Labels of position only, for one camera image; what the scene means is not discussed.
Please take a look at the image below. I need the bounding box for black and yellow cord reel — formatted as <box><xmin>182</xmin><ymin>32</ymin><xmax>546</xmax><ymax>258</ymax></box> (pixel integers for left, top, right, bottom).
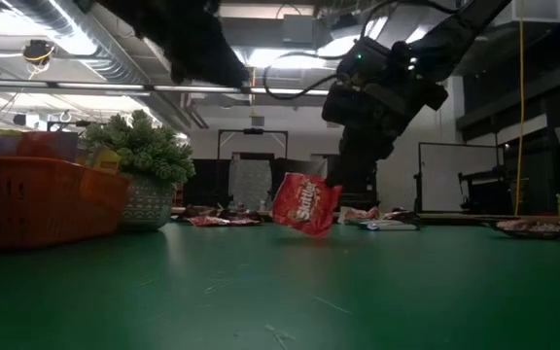
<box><xmin>20</xmin><ymin>39</ymin><xmax>56</xmax><ymax>67</ymax></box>

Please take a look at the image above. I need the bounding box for orange plastic basket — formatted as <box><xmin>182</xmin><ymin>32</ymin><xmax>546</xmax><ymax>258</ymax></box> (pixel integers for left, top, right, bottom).
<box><xmin>0</xmin><ymin>155</ymin><xmax>133</xmax><ymax>250</ymax></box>

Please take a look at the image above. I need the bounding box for blue and white candy bar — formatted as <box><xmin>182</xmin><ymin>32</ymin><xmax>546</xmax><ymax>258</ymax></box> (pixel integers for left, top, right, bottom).
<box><xmin>357</xmin><ymin>221</ymin><xmax>421</xmax><ymax>232</ymax></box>

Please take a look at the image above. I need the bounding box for yellow hanging cable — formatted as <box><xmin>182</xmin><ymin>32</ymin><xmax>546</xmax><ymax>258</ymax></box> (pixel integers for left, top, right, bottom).
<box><xmin>513</xmin><ymin>18</ymin><xmax>527</xmax><ymax>216</ymax></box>

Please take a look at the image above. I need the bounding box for pale green potted succulent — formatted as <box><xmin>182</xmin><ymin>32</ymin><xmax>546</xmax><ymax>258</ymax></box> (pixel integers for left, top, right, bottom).
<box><xmin>78</xmin><ymin>109</ymin><xmax>197</xmax><ymax>232</ymax></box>

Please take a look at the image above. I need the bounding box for black frame stand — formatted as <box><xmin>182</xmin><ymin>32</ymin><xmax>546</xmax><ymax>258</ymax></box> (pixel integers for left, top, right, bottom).
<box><xmin>216</xmin><ymin>127</ymin><xmax>290</xmax><ymax>161</ymax></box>

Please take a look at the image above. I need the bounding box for white board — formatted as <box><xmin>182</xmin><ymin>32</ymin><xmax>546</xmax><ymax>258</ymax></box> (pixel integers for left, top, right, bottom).
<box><xmin>413</xmin><ymin>141</ymin><xmax>505</xmax><ymax>211</ymax></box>

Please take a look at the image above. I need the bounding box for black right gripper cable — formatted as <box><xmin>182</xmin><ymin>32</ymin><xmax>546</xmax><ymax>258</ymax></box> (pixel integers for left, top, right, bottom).
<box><xmin>262</xmin><ymin>48</ymin><xmax>359</xmax><ymax>102</ymax></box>

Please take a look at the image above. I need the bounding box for red Skittles bag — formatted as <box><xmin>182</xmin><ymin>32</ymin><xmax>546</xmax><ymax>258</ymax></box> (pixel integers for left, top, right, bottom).
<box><xmin>272</xmin><ymin>171</ymin><xmax>344</xmax><ymax>239</ymax></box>
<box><xmin>186</xmin><ymin>215</ymin><xmax>232</xmax><ymax>228</ymax></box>
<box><xmin>228</xmin><ymin>217</ymin><xmax>264</xmax><ymax>228</ymax></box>

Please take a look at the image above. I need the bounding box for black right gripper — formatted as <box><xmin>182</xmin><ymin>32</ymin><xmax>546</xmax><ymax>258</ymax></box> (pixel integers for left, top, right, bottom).
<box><xmin>321</xmin><ymin>72</ymin><xmax>450</xmax><ymax>190</ymax></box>

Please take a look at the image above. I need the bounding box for green table mat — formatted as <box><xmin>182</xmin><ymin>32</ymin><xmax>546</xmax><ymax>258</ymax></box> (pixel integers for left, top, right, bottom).
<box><xmin>0</xmin><ymin>221</ymin><xmax>560</xmax><ymax>350</ymax></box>

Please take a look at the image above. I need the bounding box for long LED light bar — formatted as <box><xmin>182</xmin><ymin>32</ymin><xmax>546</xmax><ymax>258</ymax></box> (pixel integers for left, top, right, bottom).
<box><xmin>0</xmin><ymin>80</ymin><xmax>333</xmax><ymax>102</ymax></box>

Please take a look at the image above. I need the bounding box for white PayDay candy bar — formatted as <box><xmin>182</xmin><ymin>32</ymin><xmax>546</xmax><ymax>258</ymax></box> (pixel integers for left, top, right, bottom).
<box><xmin>341</xmin><ymin>205</ymin><xmax>382</xmax><ymax>226</ymax></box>

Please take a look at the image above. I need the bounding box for black partition panel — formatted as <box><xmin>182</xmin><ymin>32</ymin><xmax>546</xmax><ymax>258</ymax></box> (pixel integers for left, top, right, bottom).
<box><xmin>182</xmin><ymin>157</ymin><xmax>232</xmax><ymax>208</ymax></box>

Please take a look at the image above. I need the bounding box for black machine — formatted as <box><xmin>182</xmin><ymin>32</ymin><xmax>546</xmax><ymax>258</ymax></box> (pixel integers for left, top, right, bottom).
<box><xmin>457</xmin><ymin>166</ymin><xmax>514</xmax><ymax>213</ymax></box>

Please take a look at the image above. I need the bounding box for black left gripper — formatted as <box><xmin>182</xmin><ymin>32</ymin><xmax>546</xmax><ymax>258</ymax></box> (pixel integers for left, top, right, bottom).
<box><xmin>95</xmin><ymin>0</ymin><xmax>253</xmax><ymax>89</ymax></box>

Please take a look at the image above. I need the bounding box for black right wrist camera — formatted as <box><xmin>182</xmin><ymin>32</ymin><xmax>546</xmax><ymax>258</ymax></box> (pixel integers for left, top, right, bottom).
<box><xmin>335</xmin><ymin>36</ymin><xmax>398</xmax><ymax>84</ymax></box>

